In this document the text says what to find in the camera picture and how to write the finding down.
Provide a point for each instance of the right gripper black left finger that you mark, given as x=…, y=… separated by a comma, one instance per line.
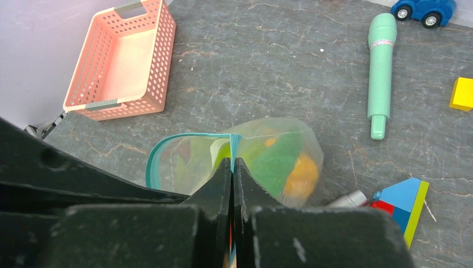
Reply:
x=195, y=233

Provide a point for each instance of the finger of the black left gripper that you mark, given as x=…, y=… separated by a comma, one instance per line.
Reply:
x=38, y=182

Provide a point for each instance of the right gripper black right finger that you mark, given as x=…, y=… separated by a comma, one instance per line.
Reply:
x=270, y=235

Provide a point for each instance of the dark green toy cucumber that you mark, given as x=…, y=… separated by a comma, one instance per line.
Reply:
x=273, y=166

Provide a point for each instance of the green toy pear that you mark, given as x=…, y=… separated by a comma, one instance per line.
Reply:
x=247, y=149

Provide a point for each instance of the pink plastic basket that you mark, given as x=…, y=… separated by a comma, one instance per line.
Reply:
x=124, y=65

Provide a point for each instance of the grey toy microphone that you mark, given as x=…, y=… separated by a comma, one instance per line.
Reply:
x=351, y=200

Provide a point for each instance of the blue green red block stack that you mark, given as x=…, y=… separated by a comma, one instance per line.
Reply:
x=404, y=201

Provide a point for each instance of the mint green toy microphone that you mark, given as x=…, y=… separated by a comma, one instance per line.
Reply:
x=381, y=39

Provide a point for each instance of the yellow small brick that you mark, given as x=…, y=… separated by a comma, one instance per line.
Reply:
x=461, y=97

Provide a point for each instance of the blue toy car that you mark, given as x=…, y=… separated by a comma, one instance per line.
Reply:
x=431, y=13

